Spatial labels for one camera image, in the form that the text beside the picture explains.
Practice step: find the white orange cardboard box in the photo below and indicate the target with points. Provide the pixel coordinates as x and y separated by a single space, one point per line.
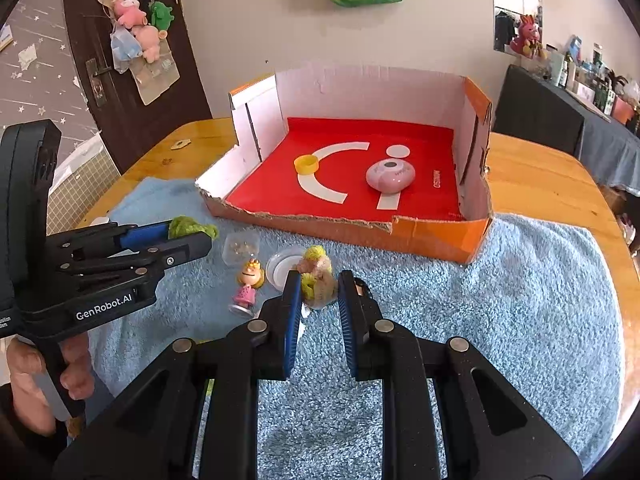
260 112

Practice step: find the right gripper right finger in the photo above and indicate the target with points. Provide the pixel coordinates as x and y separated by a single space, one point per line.
409 367

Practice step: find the yellow-haired figurine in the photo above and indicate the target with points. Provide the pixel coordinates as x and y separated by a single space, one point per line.
319 285

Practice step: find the clear round plastic lid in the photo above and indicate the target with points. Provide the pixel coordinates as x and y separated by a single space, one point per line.
280 264

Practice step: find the green plush toy on door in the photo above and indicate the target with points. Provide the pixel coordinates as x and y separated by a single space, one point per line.
160 15

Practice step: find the pink plush toy on door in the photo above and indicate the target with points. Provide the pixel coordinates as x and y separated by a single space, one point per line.
130 16

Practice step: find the green fuzzy toy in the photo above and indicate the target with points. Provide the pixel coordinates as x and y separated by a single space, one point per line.
182 226

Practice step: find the clear plastic capsule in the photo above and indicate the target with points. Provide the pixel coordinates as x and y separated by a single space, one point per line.
239 247

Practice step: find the light blue towel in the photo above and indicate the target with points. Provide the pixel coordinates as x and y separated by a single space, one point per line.
537 301

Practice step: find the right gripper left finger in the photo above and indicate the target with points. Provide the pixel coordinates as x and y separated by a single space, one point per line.
262 349

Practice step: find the yellow plastic cap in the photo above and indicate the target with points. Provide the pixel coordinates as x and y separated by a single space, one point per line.
306 165

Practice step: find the pink plush rabbit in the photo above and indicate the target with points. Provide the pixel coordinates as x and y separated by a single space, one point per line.
527 40

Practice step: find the dark brown door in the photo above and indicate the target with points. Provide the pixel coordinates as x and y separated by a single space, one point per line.
134 104

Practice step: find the blonde girl pink dress figurine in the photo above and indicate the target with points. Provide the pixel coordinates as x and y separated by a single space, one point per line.
250 278

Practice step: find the dark side table with cloth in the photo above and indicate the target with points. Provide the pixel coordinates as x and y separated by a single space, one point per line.
531 109

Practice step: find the white pink round device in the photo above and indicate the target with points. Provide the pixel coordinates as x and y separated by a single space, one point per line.
390 176

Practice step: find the red paper liner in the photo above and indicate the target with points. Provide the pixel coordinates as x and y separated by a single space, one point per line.
346 148

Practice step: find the small beige tag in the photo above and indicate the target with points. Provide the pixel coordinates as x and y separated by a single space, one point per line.
180 144

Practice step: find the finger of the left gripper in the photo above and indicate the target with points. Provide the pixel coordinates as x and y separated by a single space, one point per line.
111 238
156 259

